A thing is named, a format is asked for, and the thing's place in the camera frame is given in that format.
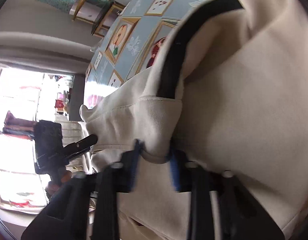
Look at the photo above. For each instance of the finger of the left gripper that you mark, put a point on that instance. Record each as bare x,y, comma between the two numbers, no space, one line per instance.
76,149

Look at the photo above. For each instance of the dark low cabinet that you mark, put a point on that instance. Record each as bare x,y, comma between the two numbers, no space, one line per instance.
76,98

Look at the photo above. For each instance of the beige zip jacket black trim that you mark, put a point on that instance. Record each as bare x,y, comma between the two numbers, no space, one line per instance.
230,87

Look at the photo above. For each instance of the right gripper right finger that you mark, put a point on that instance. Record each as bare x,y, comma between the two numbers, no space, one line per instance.
175,158

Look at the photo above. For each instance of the wooden chair black seat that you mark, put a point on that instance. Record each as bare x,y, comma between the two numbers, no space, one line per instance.
100,14

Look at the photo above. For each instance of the person left hand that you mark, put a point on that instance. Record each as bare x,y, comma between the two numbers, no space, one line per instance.
56,182

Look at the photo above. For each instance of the fruit pattern tablecloth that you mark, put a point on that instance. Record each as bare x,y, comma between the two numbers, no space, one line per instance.
131,44

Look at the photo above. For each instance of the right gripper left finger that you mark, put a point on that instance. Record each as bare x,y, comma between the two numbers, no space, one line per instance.
130,165

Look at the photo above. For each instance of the grey curtain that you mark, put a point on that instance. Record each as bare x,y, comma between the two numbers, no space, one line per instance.
43,53

